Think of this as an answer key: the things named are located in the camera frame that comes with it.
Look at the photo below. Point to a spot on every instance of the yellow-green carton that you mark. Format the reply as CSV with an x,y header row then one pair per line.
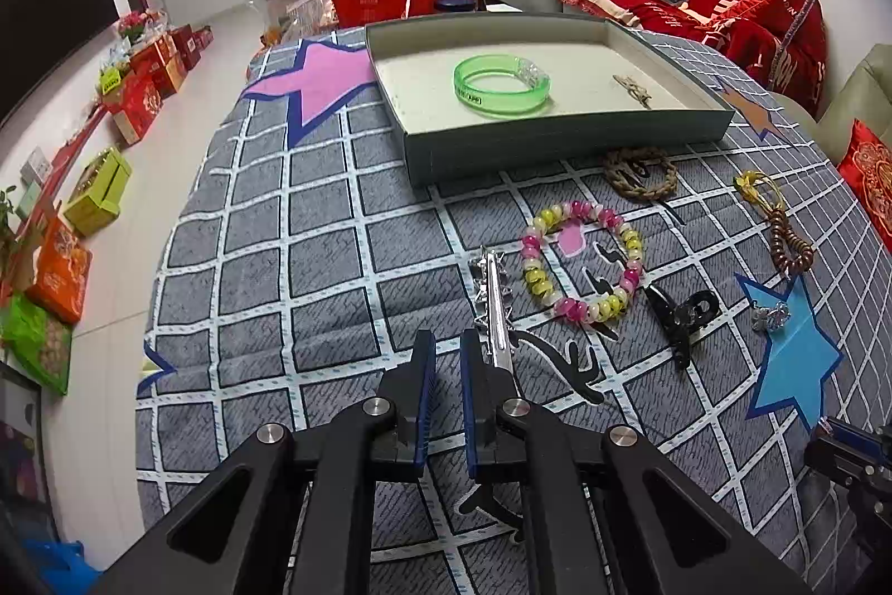
x,y
97,194

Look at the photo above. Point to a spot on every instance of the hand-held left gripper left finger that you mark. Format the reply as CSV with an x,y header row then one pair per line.
x,y
426,372

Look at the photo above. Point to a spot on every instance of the green translucent bangle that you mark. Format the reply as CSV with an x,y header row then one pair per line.
x,y
502,108

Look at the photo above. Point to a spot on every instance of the grey-green shallow tray box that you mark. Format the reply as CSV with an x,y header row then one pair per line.
x,y
432,93

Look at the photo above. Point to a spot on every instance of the silver hair clip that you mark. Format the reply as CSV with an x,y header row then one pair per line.
x,y
495,302

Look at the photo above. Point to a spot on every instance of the orange snack bag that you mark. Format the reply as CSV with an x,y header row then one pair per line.
x,y
59,274

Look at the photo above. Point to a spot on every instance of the red embroidered cushion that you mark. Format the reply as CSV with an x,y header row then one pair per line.
x,y
871,170

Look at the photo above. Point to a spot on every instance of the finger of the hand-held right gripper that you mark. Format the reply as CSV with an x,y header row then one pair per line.
x,y
847,448

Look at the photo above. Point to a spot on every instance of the pile of red gift boxes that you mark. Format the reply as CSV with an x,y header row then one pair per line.
x,y
143,96

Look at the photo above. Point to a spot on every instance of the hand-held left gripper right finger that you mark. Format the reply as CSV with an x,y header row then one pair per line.
x,y
468,372

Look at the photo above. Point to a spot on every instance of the pink flower bouquet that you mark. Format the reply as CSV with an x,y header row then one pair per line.
x,y
136,25

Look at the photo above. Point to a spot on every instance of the green snack bag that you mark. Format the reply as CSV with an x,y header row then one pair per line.
x,y
35,347

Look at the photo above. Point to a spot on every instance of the blue-lidded jar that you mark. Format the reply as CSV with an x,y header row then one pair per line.
x,y
453,6

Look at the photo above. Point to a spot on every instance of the pale green armchair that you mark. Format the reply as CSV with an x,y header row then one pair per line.
x,y
857,93

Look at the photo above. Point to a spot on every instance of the black hair claw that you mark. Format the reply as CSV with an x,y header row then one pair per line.
x,y
672,316

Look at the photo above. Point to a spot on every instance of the blue plastic bag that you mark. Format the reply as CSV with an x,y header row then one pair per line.
x,y
59,567

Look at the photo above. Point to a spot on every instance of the grey grid star-print blanket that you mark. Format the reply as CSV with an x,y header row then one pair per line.
x,y
279,260

